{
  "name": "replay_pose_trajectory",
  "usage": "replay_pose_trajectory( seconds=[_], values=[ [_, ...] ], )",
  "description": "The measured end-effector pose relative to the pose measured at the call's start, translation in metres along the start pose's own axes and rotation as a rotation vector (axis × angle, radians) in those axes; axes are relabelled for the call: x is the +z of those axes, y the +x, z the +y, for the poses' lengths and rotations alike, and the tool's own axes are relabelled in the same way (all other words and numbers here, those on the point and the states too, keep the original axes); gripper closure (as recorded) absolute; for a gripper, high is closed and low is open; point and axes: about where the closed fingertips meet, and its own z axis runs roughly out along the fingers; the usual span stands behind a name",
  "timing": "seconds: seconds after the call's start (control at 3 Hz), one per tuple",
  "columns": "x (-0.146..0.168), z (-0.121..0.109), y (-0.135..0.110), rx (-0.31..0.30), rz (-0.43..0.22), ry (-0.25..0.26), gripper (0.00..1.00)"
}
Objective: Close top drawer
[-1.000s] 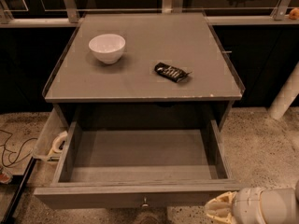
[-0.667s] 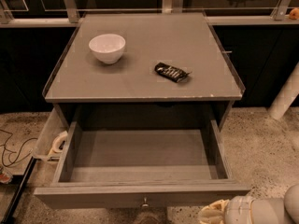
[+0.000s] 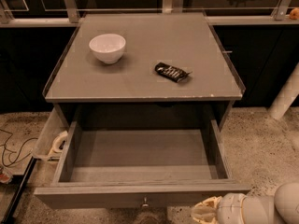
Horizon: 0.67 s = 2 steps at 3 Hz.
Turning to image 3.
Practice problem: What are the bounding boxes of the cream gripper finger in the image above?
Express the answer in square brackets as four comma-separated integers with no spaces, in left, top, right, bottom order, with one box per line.
[191,196,222,224]

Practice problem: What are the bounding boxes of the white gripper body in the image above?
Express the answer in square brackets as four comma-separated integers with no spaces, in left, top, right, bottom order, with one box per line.
[217,193,246,224]

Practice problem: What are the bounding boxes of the grey top drawer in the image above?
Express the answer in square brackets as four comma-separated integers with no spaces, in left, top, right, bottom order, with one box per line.
[35,120,249,209]

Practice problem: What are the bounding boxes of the grey drawer cabinet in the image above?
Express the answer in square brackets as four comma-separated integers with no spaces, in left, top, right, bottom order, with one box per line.
[44,13,245,127]

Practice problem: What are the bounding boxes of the black snack wrapper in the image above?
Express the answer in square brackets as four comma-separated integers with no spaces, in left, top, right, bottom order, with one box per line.
[154,63,190,83]

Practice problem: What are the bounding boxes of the white tape roll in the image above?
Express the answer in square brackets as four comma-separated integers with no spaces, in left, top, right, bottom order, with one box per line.
[49,131,68,155]

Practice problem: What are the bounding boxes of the clear plastic bin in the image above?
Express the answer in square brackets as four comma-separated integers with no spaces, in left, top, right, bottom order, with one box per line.
[32,109,68,161]

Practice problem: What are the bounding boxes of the white ceramic bowl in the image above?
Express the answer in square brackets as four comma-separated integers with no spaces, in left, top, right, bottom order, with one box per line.
[89,34,126,64]

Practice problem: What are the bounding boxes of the red white object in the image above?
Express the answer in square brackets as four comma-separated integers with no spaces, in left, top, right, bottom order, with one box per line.
[0,166,13,184]

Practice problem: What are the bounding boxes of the small orange object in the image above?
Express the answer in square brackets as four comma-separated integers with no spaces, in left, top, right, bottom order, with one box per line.
[289,7,299,20]

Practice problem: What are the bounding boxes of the metal railing frame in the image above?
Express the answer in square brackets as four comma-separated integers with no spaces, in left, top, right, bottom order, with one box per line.
[0,0,298,27]

